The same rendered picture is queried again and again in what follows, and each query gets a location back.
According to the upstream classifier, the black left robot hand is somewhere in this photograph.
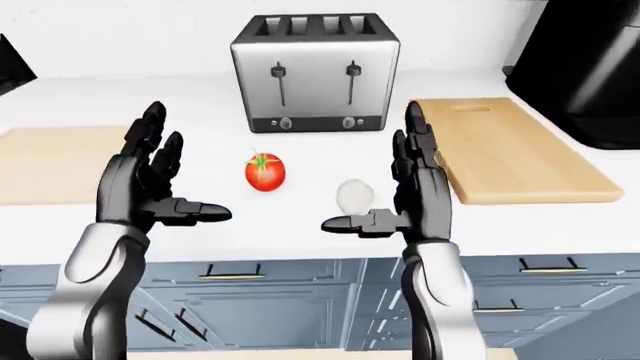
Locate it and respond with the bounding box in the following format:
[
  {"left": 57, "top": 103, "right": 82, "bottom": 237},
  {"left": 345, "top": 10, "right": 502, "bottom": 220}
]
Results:
[{"left": 94, "top": 99, "right": 233, "bottom": 228}]

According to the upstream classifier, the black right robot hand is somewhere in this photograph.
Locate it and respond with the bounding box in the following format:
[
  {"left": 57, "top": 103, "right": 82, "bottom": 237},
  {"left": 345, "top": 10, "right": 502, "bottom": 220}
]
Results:
[{"left": 320, "top": 99, "right": 454, "bottom": 244}]

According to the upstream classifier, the pale wooden cutting board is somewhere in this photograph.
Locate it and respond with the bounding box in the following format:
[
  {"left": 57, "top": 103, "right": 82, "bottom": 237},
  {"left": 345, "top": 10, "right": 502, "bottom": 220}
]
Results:
[{"left": 0, "top": 126, "right": 135, "bottom": 207}]

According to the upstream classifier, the white garlic bulb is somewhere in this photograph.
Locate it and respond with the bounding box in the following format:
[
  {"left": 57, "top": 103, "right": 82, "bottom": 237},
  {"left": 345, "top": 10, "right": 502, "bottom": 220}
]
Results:
[{"left": 336, "top": 177, "right": 376, "bottom": 216}]

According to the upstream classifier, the red tomato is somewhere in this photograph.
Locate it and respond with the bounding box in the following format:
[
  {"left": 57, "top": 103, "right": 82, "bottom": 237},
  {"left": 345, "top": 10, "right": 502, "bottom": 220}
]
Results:
[{"left": 243, "top": 147, "right": 288, "bottom": 193}]

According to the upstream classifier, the blue-grey drawer front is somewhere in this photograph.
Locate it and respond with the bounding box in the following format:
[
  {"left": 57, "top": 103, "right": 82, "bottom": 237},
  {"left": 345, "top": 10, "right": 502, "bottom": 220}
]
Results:
[
  {"left": 142, "top": 257, "right": 366, "bottom": 291},
  {"left": 457, "top": 251, "right": 640, "bottom": 288}
]

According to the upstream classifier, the black object at counter edge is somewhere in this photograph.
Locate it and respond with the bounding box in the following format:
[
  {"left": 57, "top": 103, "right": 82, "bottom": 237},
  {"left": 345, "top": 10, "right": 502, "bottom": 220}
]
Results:
[{"left": 0, "top": 33, "right": 38, "bottom": 97}]

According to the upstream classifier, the silver four-slot toaster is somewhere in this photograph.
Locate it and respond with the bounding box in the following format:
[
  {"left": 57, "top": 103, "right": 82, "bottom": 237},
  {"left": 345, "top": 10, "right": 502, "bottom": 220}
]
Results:
[{"left": 229, "top": 14, "right": 402, "bottom": 135}]

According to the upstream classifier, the blue-grey cabinet door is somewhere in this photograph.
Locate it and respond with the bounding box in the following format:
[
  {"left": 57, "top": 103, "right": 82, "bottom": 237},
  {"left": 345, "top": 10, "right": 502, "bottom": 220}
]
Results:
[{"left": 128, "top": 286, "right": 361, "bottom": 354}]

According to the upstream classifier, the black kitchen appliance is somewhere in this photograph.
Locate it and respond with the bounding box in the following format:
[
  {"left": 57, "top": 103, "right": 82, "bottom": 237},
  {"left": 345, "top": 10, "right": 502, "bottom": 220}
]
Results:
[{"left": 501, "top": 0, "right": 640, "bottom": 152}]

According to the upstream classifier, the wooden cutting board with handle slot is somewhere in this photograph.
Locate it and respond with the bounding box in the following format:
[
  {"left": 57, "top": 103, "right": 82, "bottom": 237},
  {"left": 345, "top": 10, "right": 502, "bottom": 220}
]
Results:
[{"left": 408, "top": 96, "right": 625, "bottom": 206}]

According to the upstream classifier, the brass drawer handle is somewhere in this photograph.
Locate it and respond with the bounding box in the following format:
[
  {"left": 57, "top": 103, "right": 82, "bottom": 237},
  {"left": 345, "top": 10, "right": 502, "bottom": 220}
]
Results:
[
  {"left": 472, "top": 297, "right": 525, "bottom": 314},
  {"left": 197, "top": 262, "right": 266, "bottom": 281},
  {"left": 517, "top": 256, "right": 589, "bottom": 273}
]

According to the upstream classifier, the brass cabinet door handle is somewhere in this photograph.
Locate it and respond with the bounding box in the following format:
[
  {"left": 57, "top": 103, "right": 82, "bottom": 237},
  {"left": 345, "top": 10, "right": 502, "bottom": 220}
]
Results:
[
  {"left": 173, "top": 306, "right": 209, "bottom": 342},
  {"left": 134, "top": 307, "right": 176, "bottom": 343}
]

